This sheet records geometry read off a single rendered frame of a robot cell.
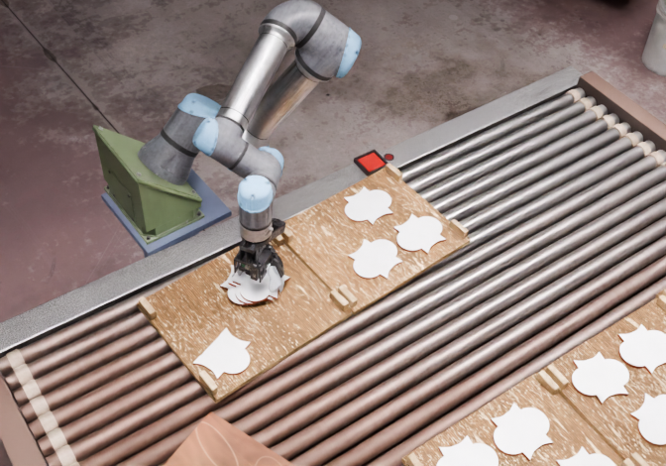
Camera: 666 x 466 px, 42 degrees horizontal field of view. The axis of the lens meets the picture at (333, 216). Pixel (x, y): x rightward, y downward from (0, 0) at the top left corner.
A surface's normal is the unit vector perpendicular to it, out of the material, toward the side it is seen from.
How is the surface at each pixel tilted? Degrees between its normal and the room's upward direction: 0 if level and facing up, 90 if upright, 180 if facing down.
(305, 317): 0
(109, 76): 0
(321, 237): 0
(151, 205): 90
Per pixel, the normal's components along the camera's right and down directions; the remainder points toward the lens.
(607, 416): 0.04, -0.68
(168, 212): 0.60, 0.61
